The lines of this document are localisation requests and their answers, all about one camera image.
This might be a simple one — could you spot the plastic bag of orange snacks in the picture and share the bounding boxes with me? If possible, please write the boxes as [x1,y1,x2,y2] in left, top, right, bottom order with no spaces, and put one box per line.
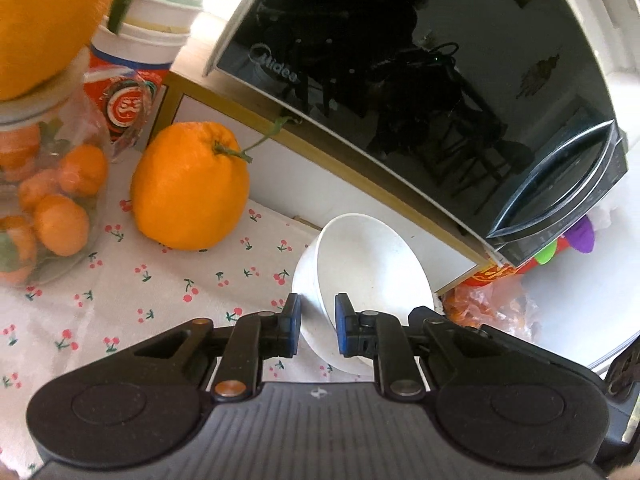
[442,275,546,343]

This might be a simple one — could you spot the pile of small mandarin oranges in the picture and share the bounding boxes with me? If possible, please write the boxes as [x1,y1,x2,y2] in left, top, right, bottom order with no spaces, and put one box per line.
[0,122,108,286]

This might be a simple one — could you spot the red patterned paper cup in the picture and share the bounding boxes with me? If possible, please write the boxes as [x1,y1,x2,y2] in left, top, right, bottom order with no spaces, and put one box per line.
[89,25,173,163]

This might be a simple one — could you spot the large orange with stem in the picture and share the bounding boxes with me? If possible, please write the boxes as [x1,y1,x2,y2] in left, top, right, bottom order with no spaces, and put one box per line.
[130,116,296,252]

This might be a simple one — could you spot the cherry print tablecloth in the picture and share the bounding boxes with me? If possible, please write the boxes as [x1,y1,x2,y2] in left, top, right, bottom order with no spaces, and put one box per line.
[0,150,381,461]

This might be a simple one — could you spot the black microwave oven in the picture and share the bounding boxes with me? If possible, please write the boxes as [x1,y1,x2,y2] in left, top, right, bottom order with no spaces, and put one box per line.
[202,0,628,266]

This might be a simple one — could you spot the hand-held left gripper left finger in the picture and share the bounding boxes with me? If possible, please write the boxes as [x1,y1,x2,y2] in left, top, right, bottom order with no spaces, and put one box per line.
[132,292,303,403]

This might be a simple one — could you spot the large orange with leaves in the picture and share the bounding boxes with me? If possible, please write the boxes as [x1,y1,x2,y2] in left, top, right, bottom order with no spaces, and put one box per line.
[0,0,166,101]

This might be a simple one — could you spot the white bowl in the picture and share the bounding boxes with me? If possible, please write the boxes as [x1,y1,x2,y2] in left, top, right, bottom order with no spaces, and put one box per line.
[291,213,436,376]

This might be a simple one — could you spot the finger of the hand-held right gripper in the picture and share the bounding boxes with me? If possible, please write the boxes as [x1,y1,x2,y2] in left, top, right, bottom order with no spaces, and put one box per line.
[606,345,640,402]

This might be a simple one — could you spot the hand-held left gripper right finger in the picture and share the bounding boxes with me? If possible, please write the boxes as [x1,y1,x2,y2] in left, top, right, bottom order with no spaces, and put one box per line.
[334,292,506,403]

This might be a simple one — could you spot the glass jar with handle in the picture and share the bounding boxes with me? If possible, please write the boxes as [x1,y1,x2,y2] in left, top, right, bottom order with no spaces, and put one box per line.
[0,57,111,288]

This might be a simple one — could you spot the stack of white paper cups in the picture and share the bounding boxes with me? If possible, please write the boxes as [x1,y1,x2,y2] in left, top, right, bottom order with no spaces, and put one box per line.
[120,0,213,68]

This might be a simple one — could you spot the red printed box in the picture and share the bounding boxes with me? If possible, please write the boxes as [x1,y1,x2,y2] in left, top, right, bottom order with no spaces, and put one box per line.
[465,212,598,288]

